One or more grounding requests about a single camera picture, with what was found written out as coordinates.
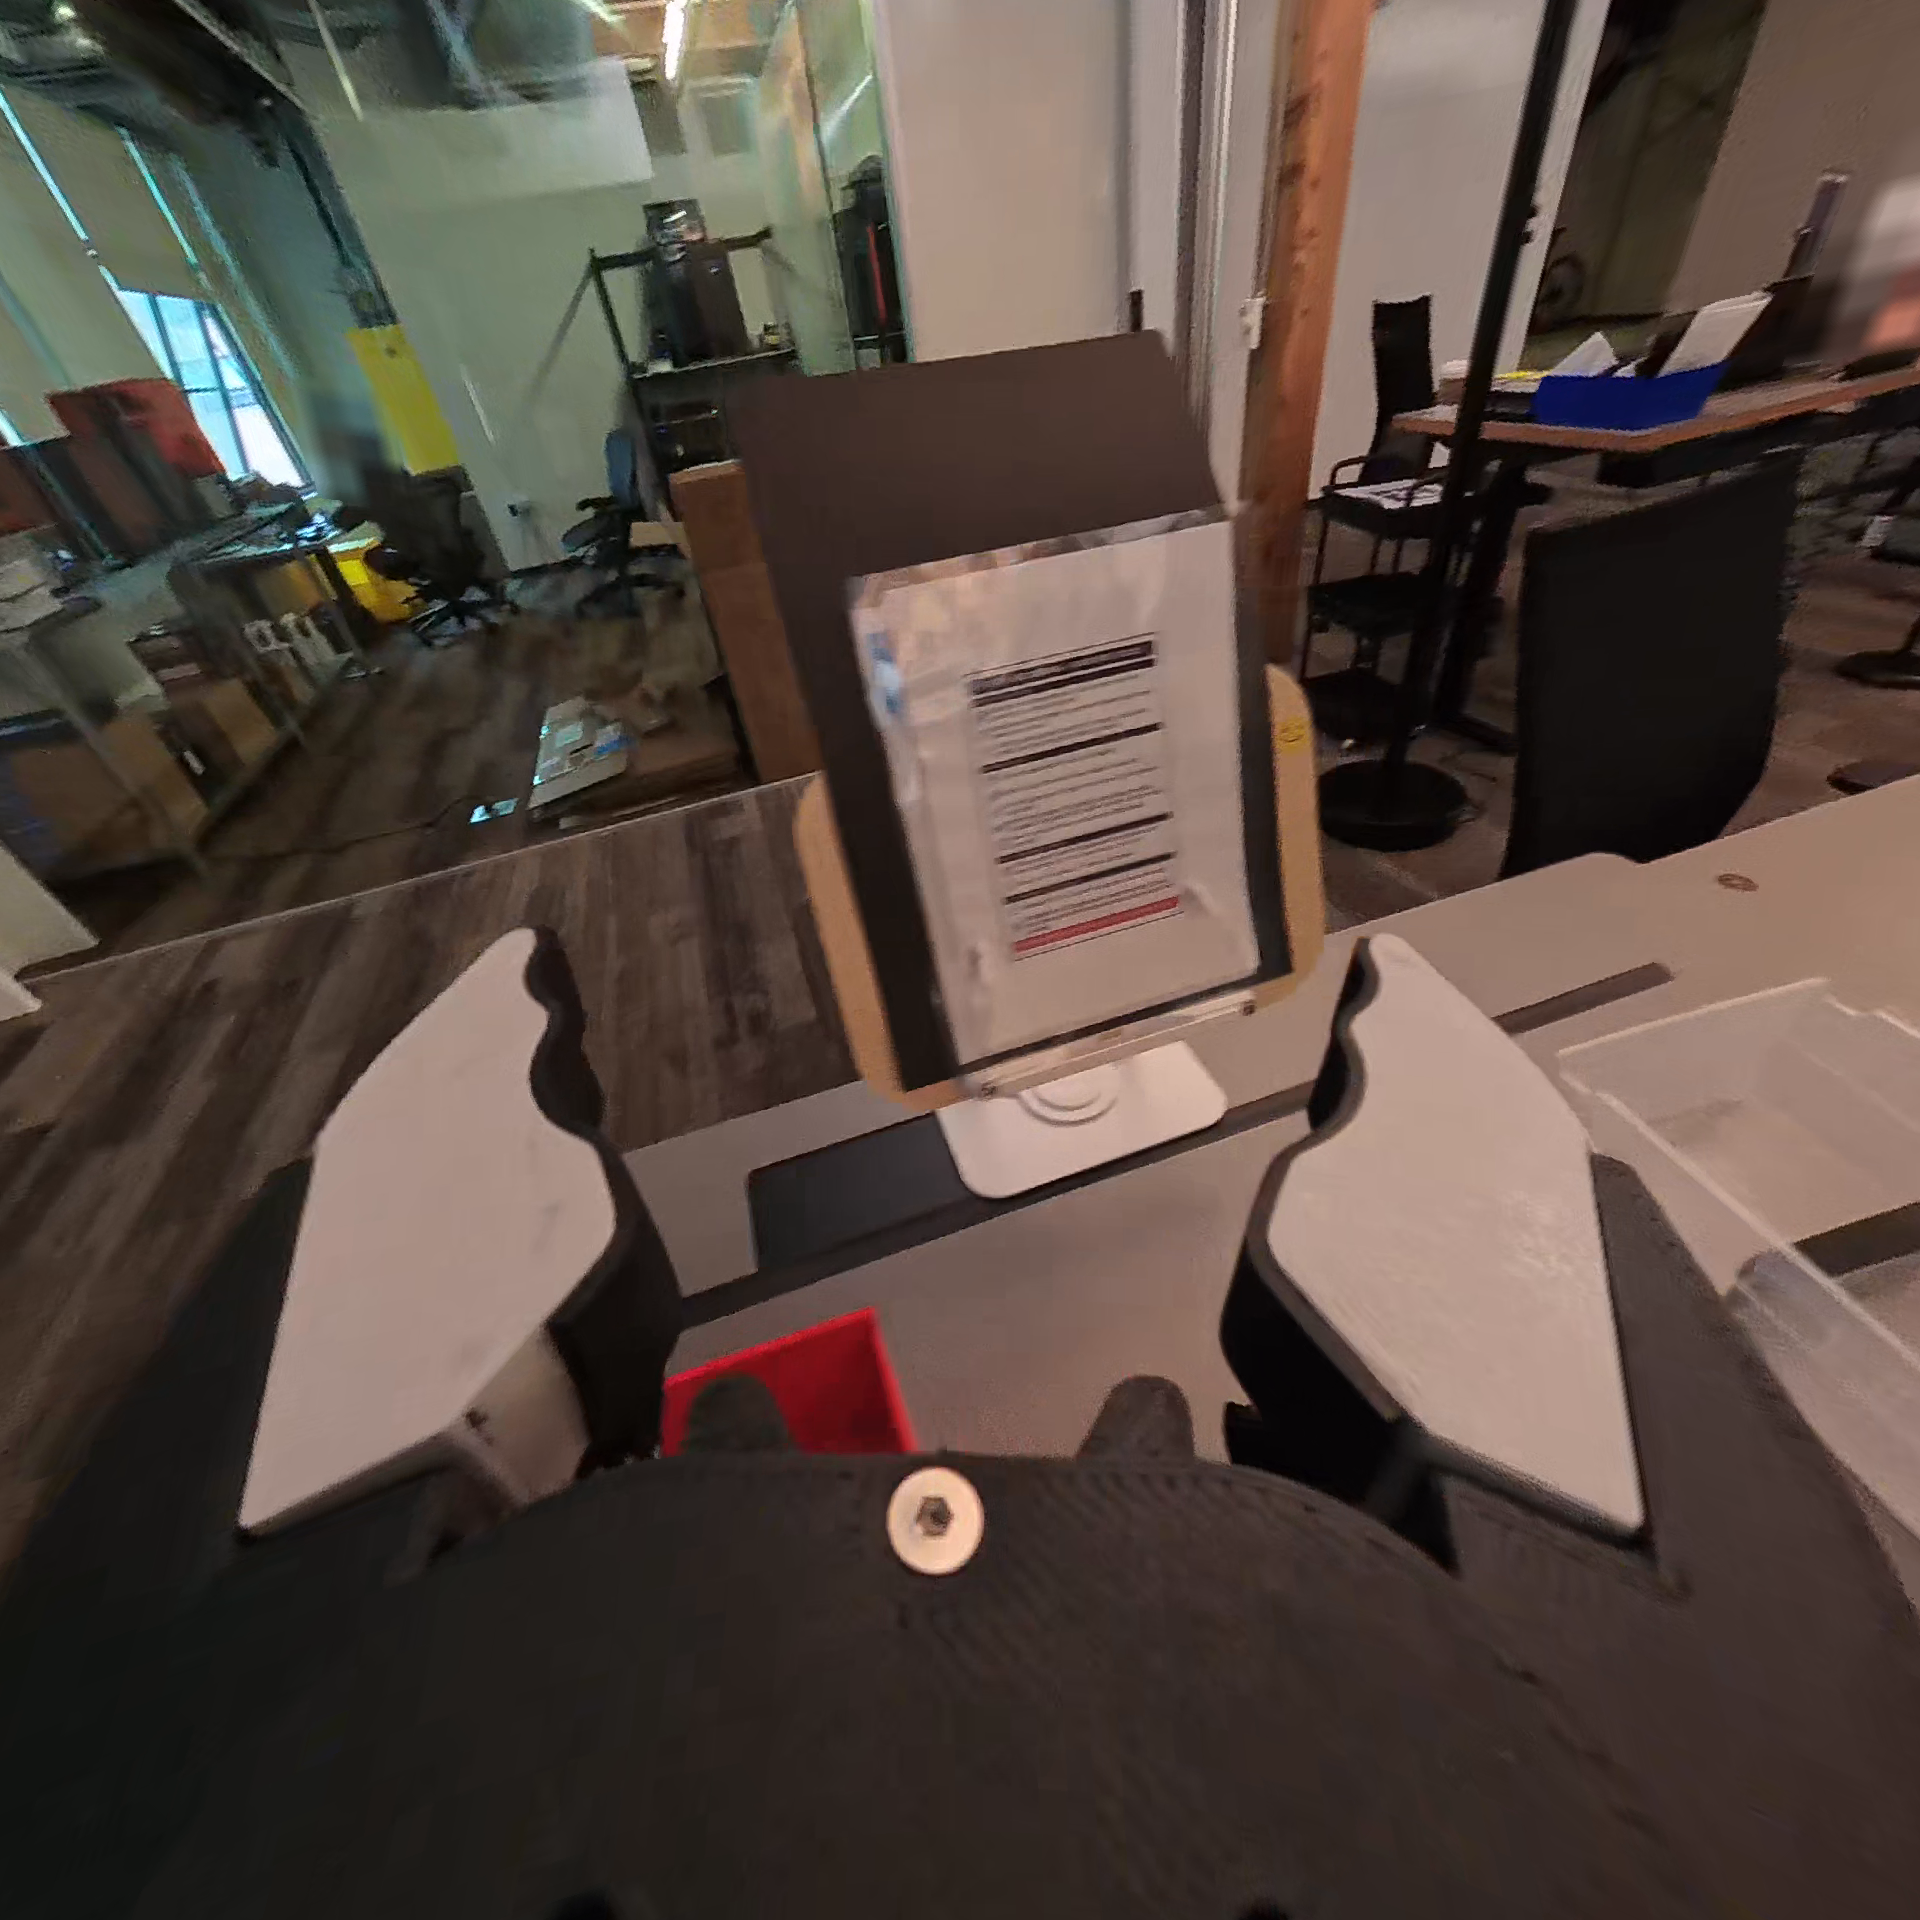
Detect metal storage shelf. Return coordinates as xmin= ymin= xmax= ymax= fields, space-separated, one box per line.
xmin=0 ymin=494 xmax=370 ymax=889

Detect red plastic bin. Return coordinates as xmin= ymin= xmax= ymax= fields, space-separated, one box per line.
xmin=659 ymin=1309 xmax=920 ymax=1460

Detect wooden support post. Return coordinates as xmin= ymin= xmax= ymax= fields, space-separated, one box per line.
xmin=1236 ymin=0 xmax=1380 ymax=671

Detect wooden work desk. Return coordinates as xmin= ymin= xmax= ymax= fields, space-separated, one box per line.
xmin=1392 ymin=360 xmax=1920 ymax=603

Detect black desk mat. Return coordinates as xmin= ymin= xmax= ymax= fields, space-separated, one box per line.
xmin=743 ymin=1082 xmax=1310 ymax=1280

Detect black swivel office chair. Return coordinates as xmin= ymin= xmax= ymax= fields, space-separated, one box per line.
xmin=359 ymin=462 xmax=509 ymax=651

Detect blue storage bin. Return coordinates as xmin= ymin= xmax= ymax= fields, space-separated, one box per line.
xmin=1529 ymin=360 xmax=1730 ymax=433

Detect laminated instruction sheet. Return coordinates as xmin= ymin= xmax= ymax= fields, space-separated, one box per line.
xmin=844 ymin=514 xmax=1266 ymax=1065

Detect clear plastic bin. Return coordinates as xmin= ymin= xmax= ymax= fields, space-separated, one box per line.
xmin=1553 ymin=978 xmax=1920 ymax=1518

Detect black rolling cart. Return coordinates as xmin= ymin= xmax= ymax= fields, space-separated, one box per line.
xmin=1296 ymin=294 xmax=1510 ymax=752

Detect metal shelf rack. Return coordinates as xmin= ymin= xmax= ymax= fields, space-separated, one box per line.
xmin=581 ymin=199 xmax=803 ymax=460

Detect blue swivel office chair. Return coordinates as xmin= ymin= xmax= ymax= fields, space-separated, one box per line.
xmin=558 ymin=425 xmax=689 ymax=621

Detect flat cardboard sheet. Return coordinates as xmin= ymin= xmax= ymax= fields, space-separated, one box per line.
xmin=523 ymin=703 xmax=636 ymax=825

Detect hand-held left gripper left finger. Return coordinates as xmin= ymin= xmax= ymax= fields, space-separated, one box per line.
xmin=234 ymin=924 xmax=687 ymax=1541

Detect black bin divider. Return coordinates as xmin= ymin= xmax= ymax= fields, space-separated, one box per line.
xmin=1796 ymin=1206 xmax=1920 ymax=1280

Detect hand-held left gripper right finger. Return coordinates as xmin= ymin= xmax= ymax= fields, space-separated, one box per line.
xmin=1215 ymin=930 xmax=1650 ymax=1544

